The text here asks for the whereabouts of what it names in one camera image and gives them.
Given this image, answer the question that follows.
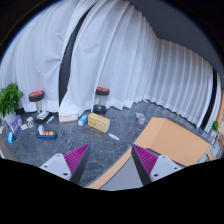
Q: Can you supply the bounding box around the right stool with red seat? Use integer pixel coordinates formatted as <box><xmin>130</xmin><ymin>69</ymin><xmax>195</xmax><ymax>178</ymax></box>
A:
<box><xmin>93</xmin><ymin>87</ymin><xmax>110</xmax><ymax>115</ymax></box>

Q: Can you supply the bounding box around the yellow cardboard box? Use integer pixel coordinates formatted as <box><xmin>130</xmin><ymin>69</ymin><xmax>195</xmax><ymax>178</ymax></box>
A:
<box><xmin>88</xmin><ymin>113</ymin><xmax>110</xmax><ymax>133</ymax></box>

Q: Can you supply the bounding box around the white curtain right panel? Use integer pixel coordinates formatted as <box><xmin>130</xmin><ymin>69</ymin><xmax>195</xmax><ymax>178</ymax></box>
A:
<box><xmin>59</xmin><ymin>0</ymin><xmax>221</xmax><ymax>131</ymax></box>

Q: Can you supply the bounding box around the white box on black base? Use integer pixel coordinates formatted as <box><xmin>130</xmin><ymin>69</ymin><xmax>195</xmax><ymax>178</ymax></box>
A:
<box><xmin>34</xmin><ymin>111</ymin><xmax>49</xmax><ymax>124</ymax></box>

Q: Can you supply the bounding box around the small plant at right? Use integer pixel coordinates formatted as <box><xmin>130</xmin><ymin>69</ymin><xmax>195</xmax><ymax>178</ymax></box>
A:
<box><xmin>212</xmin><ymin>120</ymin><xmax>219</xmax><ymax>132</ymax></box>

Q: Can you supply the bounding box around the blue bottle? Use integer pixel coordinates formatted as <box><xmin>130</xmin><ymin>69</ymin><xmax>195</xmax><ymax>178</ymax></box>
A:
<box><xmin>7</xmin><ymin>132</ymin><xmax>14</xmax><ymax>144</ymax></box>

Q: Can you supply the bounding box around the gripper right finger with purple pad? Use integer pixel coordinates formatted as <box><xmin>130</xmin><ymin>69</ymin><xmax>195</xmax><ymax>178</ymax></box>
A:
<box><xmin>131</xmin><ymin>144</ymin><xmax>181</xmax><ymax>186</ymax></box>

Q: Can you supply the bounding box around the left stool with red seat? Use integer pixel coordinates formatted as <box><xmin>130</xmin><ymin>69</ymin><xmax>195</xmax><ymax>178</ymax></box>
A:
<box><xmin>29</xmin><ymin>90</ymin><xmax>45</xmax><ymax>112</ymax></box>

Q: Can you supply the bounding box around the pink cup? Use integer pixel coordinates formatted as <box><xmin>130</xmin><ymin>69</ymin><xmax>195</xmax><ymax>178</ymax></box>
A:
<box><xmin>137</xmin><ymin>115</ymin><xmax>145</xmax><ymax>124</ymax></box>

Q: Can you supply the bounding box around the small blue white box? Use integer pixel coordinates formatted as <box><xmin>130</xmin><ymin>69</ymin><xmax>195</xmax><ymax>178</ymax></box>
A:
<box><xmin>78</xmin><ymin>114</ymin><xmax>88</xmax><ymax>126</ymax></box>

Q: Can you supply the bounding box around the stool with red seat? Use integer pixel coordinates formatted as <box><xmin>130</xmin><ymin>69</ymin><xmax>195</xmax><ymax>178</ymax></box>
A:
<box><xmin>29</xmin><ymin>90</ymin><xmax>45</xmax><ymax>112</ymax></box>
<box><xmin>93</xmin><ymin>87</ymin><xmax>110</xmax><ymax>115</ymax></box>

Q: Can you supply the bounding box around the white curtain left panel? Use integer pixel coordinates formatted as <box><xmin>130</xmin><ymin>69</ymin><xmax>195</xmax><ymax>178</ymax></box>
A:
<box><xmin>0</xmin><ymin>0</ymin><xmax>97</xmax><ymax>112</ymax></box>

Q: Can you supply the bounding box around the orange wooden table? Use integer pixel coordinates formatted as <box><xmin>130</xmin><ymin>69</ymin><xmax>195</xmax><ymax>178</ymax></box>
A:
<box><xmin>87</xmin><ymin>116</ymin><xmax>212</xmax><ymax>190</ymax></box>

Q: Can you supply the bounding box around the white curtain panel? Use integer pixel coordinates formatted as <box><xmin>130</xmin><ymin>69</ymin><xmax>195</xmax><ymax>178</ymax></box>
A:
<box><xmin>59</xmin><ymin>0</ymin><xmax>221</xmax><ymax>131</ymax></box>
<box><xmin>0</xmin><ymin>0</ymin><xmax>97</xmax><ymax>112</ymax></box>

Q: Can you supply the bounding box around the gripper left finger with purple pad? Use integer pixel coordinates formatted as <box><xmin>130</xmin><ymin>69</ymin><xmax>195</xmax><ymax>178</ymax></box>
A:
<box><xmin>40</xmin><ymin>144</ymin><xmax>90</xmax><ymax>184</ymax></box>

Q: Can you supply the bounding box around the green potted plant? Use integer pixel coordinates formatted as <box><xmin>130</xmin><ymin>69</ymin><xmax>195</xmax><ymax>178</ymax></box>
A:
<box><xmin>0</xmin><ymin>83</ymin><xmax>23</xmax><ymax>118</ymax></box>

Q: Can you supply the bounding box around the purple book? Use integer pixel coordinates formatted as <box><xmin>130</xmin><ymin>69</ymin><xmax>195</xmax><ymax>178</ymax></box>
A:
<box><xmin>10</xmin><ymin>115</ymin><xmax>23</xmax><ymax>134</ymax></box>

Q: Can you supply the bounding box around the white cardboard box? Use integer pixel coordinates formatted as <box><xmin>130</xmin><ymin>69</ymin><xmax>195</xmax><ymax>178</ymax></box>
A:
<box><xmin>59</xmin><ymin>111</ymin><xmax>79</xmax><ymax>123</ymax></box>

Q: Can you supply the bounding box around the white packet on floor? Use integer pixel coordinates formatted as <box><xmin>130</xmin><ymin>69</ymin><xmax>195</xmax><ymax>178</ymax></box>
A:
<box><xmin>108</xmin><ymin>133</ymin><xmax>119</xmax><ymax>141</ymax></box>

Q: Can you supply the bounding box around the blue tray with orange items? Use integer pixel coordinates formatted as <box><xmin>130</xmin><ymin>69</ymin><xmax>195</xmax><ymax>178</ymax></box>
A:
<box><xmin>37</xmin><ymin>131</ymin><xmax>57</xmax><ymax>140</ymax></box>

